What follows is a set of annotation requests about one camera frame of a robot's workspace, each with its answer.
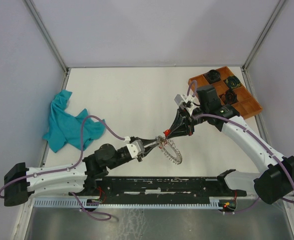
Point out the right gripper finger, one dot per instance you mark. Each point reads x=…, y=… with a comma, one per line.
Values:
x=178, y=133
x=178, y=123

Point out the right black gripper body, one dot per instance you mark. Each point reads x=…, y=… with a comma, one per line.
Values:
x=188, y=120

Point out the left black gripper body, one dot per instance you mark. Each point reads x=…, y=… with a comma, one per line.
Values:
x=139, y=158

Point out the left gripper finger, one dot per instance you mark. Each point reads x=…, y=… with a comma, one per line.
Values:
x=149, y=148
x=145, y=142

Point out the silver keyring with keys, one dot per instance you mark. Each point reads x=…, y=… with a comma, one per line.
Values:
x=169, y=149

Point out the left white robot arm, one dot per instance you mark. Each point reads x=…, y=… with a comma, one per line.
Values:
x=22, y=182

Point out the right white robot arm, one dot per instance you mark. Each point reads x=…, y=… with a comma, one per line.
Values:
x=275, y=178

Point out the black round part lower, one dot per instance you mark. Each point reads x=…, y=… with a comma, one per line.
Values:
x=229, y=97

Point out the black round part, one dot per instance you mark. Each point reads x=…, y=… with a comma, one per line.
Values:
x=229, y=97
x=212, y=76

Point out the black round part top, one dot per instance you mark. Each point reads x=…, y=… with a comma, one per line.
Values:
x=212, y=76

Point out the orange compartment tray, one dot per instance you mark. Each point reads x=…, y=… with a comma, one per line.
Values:
x=247, y=105

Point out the green yellow round part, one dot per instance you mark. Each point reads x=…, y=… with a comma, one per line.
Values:
x=233, y=82

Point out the teal cloth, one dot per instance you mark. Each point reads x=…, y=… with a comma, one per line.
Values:
x=65, y=128

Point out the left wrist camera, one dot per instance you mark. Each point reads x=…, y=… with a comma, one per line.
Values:
x=135, y=146

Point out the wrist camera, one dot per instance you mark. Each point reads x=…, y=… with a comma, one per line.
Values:
x=135, y=146
x=186, y=102

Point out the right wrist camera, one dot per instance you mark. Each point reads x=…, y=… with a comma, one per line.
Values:
x=186, y=102

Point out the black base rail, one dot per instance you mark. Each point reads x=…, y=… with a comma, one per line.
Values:
x=156, y=190

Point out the white slotted cable duct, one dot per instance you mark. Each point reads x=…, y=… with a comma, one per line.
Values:
x=72, y=202

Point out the right aluminium frame post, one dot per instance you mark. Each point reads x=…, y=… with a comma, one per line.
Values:
x=276, y=12

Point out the aluminium frame post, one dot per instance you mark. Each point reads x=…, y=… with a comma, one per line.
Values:
x=276, y=12
x=35, y=14

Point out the left aluminium frame post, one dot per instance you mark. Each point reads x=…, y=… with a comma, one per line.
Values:
x=35, y=14

